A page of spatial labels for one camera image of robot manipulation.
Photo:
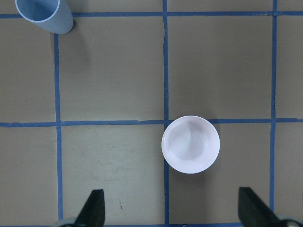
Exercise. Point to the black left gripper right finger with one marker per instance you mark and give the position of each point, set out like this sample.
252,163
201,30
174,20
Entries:
253,212

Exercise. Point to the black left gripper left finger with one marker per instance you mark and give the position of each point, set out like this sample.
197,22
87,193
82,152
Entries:
93,211

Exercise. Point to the light blue plastic cup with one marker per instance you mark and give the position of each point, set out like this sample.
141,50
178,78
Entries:
51,15

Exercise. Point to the white pink bowl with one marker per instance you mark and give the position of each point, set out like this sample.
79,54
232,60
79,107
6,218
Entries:
190,144

